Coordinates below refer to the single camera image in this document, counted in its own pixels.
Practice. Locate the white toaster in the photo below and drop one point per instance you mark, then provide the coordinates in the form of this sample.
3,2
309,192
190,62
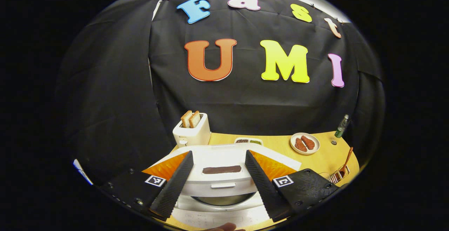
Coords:
192,137

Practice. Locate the white rice cooker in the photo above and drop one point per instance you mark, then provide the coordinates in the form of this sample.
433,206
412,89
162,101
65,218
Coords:
221,185

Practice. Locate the clear plastic water bottle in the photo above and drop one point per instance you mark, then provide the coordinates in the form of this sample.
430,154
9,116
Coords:
341,128

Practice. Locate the white side desk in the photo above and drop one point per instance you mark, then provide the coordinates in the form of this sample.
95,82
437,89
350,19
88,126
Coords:
81,173

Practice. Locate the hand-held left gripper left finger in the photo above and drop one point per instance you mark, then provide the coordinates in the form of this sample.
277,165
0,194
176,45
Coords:
175,187

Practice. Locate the white round plate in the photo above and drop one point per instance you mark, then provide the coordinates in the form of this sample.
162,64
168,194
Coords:
314,148

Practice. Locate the black backdrop cloth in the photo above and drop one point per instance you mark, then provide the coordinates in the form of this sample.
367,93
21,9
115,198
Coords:
115,94

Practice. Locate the brown wooden spoon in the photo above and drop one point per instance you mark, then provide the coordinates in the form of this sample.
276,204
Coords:
345,162

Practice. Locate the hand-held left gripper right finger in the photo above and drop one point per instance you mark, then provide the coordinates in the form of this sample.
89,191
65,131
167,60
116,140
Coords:
263,187

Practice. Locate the white divided condiment dish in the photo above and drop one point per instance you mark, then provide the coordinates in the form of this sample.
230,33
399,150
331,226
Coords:
249,142

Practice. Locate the brown meat piece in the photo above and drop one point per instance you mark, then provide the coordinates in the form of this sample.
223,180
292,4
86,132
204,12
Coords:
300,144
308,142

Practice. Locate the toast slice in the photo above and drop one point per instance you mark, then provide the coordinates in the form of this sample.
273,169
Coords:
186,119
195,119

